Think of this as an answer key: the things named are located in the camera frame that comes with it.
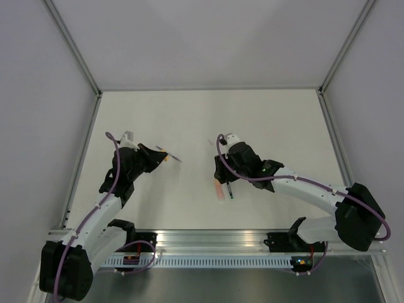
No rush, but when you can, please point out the orange highlighter marker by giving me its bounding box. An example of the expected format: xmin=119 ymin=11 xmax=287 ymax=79
xmin=215 ymin=179 xmax=225 ymax=202

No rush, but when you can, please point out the white slotted cable duct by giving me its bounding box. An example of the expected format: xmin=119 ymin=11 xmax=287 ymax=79
xmin=101 ymin=254 xmax=293 ymax=269

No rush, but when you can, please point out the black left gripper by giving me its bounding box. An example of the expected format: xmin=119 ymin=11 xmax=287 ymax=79
xmin=128 ymin=143 xmax=167 ymax=181

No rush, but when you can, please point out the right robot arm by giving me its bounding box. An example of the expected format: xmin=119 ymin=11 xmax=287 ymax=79
xmin=214 ymin=134 xmax=387 ymax=252

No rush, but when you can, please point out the aluminium mounting rail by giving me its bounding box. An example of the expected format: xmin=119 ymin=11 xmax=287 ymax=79
xmin=47 ymin=229 xmax=388 ymax=255

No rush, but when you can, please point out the left aluminium frame post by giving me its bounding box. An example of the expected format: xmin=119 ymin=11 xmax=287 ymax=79
xmin=41 ymin=0 xmax=102 ymax=96

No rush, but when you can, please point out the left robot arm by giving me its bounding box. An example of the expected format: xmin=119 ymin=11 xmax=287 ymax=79
xmin=39 ymin=141 xmax=168 ymax=301

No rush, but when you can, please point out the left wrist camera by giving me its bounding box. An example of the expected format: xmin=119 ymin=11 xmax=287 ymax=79
xmin=119 ymin=131 xmax=138 ymax=150

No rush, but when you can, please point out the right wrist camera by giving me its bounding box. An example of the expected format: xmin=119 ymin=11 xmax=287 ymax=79
xmin=224 ymin=133 xmax=241 ymax=148

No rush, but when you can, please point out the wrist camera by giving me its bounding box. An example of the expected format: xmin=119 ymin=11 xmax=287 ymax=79
xmin=224 ymin=133 xmax=241 ymax=148
xmin=119 ymin=131 xmax=138 ymax=150

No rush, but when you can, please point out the green fineliner pen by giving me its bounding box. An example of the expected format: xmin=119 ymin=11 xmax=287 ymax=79
xmin=226 ymin=181 xmax=234 ymax=199

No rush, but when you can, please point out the right aluminium frame post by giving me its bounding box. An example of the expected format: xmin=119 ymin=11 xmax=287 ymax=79
xmin=318 ymin=0 xmax=378 ymax=97

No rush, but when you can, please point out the aluminium frame post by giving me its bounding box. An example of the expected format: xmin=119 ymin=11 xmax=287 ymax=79
xmin=318 ymin=0 xmax=378 ymax=97
xmin=41 ymin=0 xmax=102 ymax=96

